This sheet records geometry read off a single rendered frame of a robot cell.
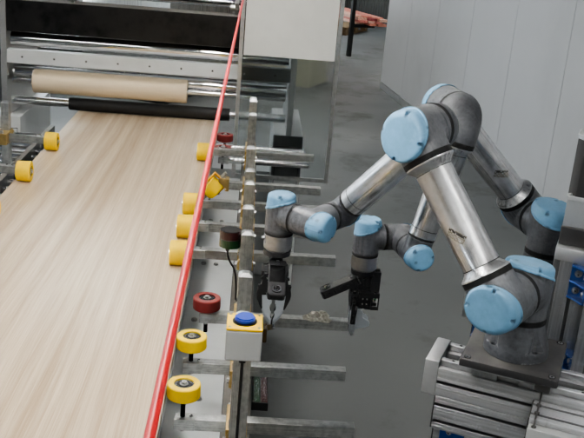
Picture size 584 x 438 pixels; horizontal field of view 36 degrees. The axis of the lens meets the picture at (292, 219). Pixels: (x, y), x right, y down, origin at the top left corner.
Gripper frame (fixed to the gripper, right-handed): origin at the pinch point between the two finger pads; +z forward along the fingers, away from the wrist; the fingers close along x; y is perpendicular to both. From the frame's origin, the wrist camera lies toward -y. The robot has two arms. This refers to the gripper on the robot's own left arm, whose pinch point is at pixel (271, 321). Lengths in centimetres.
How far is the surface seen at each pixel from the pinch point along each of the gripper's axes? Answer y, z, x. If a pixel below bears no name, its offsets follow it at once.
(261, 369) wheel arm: -5.1, 11.9, 1.9
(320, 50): 244, -36, -24
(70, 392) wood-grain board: -35, 4, 46
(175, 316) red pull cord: -147, -71, 15
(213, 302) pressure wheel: 18.0, 4.1, 16.3
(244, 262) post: 15.8, -10.0, 8.2
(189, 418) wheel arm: -29.5, 12.6, 18.9
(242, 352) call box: -62, -23, 8
